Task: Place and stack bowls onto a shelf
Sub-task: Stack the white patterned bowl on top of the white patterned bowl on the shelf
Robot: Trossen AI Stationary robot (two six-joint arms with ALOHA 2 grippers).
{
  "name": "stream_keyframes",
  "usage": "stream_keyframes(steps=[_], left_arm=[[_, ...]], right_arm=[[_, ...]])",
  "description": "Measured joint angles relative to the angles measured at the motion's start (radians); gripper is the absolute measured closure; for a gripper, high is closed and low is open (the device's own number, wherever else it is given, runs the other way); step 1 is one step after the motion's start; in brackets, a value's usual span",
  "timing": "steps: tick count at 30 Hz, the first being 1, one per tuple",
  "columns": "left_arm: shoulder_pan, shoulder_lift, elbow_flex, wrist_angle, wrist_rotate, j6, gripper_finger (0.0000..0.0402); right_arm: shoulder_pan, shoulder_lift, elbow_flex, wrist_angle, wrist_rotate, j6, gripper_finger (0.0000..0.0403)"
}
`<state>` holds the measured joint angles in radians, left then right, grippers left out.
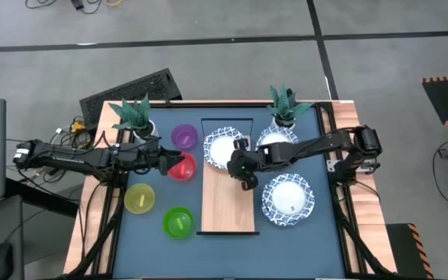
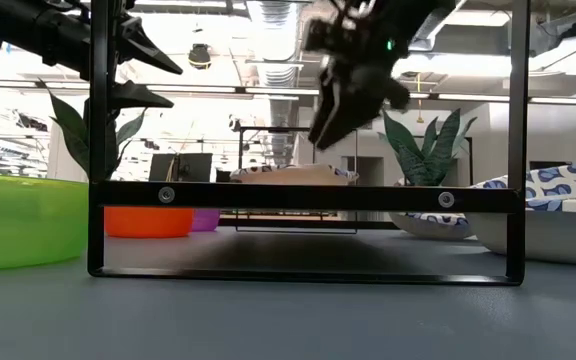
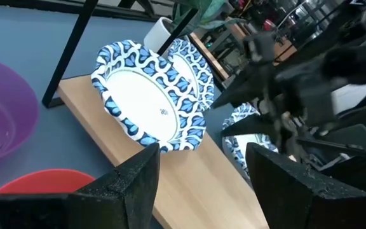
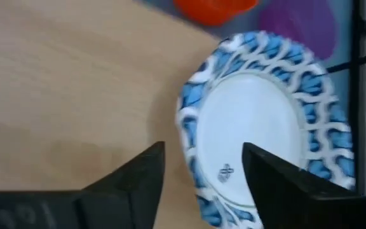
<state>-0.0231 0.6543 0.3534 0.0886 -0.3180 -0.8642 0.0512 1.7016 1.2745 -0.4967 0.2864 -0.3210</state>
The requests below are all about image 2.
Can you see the black ceiling camera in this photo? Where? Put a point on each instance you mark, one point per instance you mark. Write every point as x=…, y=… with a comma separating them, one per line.
x=199, y=56

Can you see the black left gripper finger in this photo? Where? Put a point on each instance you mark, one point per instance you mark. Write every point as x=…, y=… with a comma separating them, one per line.
x=148, y=47
x=140, y=97

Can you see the striped snake plant white pot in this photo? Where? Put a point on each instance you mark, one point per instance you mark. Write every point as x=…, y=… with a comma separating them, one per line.
x=425, y=155

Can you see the wooden board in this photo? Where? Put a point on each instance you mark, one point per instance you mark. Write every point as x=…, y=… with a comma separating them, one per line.
x=293, y=197

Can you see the green translucent plastic bowl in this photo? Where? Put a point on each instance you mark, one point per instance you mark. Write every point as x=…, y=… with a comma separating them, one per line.
x=18, y=220

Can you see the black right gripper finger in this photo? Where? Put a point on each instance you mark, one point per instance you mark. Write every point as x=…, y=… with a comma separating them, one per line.
x=358, y=112
x=324, y=115

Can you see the dark monitor panel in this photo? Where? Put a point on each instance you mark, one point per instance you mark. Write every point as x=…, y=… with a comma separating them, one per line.
x=188, y=167

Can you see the small blue white patterned bowl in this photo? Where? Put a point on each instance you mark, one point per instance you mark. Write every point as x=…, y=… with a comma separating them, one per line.
x=430, y=225

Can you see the broad leaf plant white pot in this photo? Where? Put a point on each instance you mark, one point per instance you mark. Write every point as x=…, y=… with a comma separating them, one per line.
x=70, y=130

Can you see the long ceiling light strip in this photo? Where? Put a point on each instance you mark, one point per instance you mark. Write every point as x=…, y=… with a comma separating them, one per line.
x=488, y=97

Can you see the silver ventilation duct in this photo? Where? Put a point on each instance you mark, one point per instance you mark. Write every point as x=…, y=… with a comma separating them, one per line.
x=280, y=45

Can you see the blue table mat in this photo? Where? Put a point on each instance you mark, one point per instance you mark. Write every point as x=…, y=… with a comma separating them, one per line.
x=288, y=320

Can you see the purple translucent plastic bowl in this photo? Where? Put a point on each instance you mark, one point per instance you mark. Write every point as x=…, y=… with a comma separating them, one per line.
x=207, y=219

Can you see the large blue white patterned bowl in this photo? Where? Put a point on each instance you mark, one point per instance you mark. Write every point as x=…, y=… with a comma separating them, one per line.
x=548, y=235

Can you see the orange translucent plastic bowl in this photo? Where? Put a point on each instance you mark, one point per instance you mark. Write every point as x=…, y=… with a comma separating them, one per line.
x=148, y=222

